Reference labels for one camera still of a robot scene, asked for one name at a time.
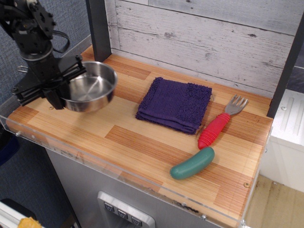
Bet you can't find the dark grey post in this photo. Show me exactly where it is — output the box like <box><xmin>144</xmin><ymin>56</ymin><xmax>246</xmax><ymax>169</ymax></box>
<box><xmin>267</xmin><ymin>15</ymin><xmax>304</xmax><ymax>118</ymax></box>
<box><xmin>86</xmin><ymin>0</ymin><xmax>112</xmax><ymax>62</ymax></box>

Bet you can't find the dark grey right post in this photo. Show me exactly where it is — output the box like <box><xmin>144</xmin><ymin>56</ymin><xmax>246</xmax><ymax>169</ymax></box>
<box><xmin>267</xmin><ymin>15</ymin><xmax>304</xmax><ymax>118</ymax></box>

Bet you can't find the stainless steel pot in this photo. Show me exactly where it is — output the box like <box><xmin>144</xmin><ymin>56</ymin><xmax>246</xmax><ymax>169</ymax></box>
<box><xmin>17</xmin><ymin>61</ymin><xmax>119</xmax><ymax>113</ymax></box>

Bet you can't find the dark grey left post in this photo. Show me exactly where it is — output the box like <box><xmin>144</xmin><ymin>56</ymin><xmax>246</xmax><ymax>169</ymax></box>
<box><xmin>86</xmin><ymin>0</ymin><xmax>112</xmax><ymax>62</ymax></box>

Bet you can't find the green toy cucumber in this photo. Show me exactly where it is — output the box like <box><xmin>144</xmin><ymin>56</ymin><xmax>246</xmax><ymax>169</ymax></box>
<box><xmin>170</xmin><ymin>147</ymin><xmax>215</xmax><ymax>180</ymax></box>

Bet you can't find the white cabinet on right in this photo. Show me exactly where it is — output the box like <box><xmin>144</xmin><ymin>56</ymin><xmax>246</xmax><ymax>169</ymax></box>
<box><xmin>259</xmin><ymin>89</ymin><xmax>304</xmax><ymax>192</ymax></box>

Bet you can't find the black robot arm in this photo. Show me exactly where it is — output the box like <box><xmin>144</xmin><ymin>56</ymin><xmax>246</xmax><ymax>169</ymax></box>
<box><xmin>0</xmin><ymin>0</ymin><xmax>86</xmax><ymax>110</ymax></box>

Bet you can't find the silver toy fridge cabinet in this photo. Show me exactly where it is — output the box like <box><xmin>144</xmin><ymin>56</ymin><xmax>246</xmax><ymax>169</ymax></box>
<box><xmin>47</xmin><ymin>150</ymin><xmax>217</xmax><ymax>228</ymax></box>

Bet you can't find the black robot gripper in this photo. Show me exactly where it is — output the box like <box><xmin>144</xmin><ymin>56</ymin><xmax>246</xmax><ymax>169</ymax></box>
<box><xmin>12</xmin><ymin>53</ymin><xmax>86</xmax><ymax>110</ymax></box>

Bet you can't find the red handled metal fork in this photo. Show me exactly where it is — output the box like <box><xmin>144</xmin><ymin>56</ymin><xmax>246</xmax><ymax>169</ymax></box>
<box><xmin>198</xmin><ymin>95</ymin><xmax>248</xmax><ymax>149</ymax></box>

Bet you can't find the purple folded cloth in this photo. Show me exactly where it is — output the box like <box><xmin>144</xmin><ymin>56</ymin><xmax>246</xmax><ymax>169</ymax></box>
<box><xmin>136</xmin><ymin>77</ymin><xmax>212</xmax><ymax>134</ymax></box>

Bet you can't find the silver dispenser button panel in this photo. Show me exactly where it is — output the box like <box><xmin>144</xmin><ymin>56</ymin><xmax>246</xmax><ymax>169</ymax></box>
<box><xmin>97</xmin><ymin>191</ymin><xmax>156</xmax><ymax>228</ymax></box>

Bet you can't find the clear acrylic guard rail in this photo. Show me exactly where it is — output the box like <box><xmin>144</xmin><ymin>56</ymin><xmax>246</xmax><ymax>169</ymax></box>
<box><xmin>0</xmin><ymin>35</ymin><xmax>274</xmax><ymax>228</ymax></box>

